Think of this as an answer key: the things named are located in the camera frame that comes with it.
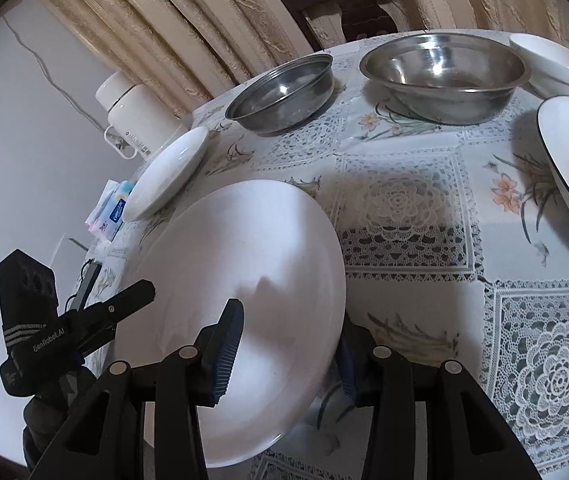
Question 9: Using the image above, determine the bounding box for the beige curtain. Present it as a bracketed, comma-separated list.
[44, 0, 569, 116]

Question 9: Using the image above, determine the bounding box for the floral lace tablecloth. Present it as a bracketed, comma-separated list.
[84, 28, 569, 480]

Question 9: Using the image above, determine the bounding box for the hanging grey power cord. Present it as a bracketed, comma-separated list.
[2, 14, 111, 134]

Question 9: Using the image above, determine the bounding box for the cream thermos jug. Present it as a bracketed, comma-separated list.
[96, 72, 188, 160]

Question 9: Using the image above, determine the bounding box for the large steel bowl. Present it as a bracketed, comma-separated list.
[359, 32, 531, 126]

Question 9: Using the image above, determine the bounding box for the small white ceramic bowl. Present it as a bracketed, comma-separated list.
[509, 32, 569, 99]

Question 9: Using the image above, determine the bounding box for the small steel bowl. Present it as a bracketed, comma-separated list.
[225, 53, 335, 134]

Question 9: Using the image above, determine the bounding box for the white oval plate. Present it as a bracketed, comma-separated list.
[123, 127, 210, 222]

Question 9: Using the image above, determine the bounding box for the tissue pack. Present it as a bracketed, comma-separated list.
[85, 180, 135, 242]

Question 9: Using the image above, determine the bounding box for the large white round plate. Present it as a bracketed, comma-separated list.
[113, 180, 346, 468]

